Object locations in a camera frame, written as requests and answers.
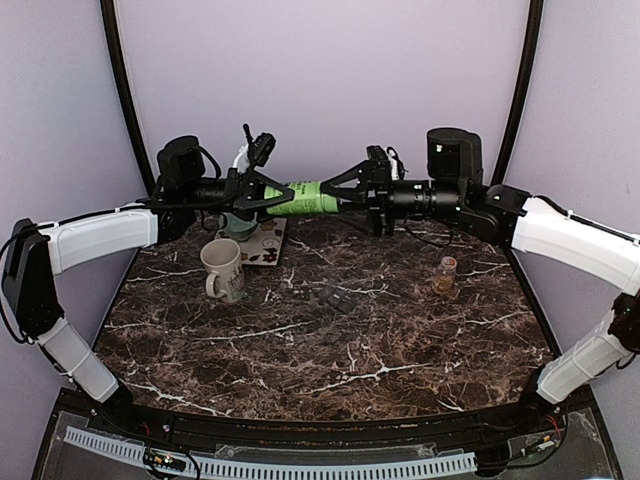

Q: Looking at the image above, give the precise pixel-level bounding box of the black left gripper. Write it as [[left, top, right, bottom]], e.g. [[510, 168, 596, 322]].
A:
[[183, 167, 302, 223]]

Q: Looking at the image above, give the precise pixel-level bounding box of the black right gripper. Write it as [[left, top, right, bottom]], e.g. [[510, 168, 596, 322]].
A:
[[319, 159, 465, 237]]

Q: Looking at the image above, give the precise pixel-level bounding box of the green pill bottle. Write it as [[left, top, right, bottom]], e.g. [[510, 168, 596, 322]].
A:
[[266, 181, 340, 216]]

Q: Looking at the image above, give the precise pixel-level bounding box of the grey weekly pill organizer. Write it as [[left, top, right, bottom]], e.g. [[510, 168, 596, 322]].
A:
[[318, 286, 356, 313]]

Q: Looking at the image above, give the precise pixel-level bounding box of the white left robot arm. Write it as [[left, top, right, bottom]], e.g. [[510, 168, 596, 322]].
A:
[[1, 133, 294, 436]]

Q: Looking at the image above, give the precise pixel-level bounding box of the celadon bowl on plate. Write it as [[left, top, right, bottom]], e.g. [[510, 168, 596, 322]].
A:
[[219, 213, 258, 242]]

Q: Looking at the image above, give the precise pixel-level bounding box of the square floral ceramic plate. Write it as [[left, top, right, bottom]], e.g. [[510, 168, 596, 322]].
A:
[[215, 218, 287, 267]]

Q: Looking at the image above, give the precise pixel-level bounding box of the beige ceramic mug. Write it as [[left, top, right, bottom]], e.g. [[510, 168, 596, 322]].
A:
[[200, 238, 245, 303]]

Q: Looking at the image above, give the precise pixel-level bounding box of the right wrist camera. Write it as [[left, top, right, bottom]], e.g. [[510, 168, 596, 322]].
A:
[[366, 145, 407, 181]]

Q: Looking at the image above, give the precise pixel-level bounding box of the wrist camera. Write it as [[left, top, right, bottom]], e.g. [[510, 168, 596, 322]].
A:
[[366, 145, 407, 181], [232, 124, 276, 174]]

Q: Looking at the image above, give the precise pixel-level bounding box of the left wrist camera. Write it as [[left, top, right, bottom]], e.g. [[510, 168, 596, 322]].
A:
[[232, 124, 276, 174]]

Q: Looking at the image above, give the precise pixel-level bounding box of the black corner frame post right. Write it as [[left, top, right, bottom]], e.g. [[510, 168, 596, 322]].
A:
[[491, 0, 544, 185]]

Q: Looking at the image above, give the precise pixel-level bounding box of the black corner frame post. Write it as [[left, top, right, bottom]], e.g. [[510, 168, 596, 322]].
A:
[[491, 0, 544, 185], [99, 0, 155, 194]]

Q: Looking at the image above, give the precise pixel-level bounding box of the black corner frame post left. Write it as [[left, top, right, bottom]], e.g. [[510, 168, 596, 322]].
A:
[[99, 0, 155, 194]]

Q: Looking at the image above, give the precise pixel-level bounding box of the black front rail base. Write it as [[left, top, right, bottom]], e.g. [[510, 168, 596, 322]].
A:
[[89, 359, 568, 446]]

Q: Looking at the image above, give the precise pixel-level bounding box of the white slotted cable duct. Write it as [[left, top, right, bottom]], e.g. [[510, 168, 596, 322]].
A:
[[62, 426, 477, 479]]

